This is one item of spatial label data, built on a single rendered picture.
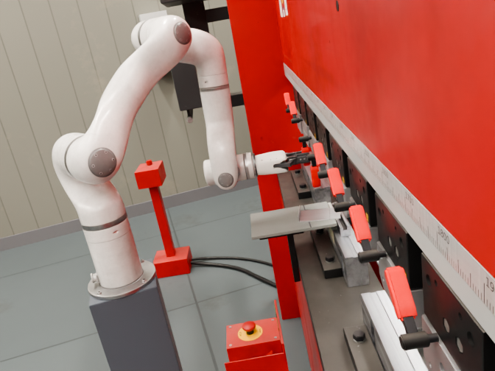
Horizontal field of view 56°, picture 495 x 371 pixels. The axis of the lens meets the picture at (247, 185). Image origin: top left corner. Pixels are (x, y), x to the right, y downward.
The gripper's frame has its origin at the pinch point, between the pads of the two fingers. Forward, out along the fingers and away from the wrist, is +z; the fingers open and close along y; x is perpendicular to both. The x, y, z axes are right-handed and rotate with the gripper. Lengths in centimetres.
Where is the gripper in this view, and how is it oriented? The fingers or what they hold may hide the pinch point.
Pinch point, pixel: (302, 157)
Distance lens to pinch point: 150.6
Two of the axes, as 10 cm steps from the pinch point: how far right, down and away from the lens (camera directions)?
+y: 0.2, 3.4, -9.4
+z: 9.9, -1.6, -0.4
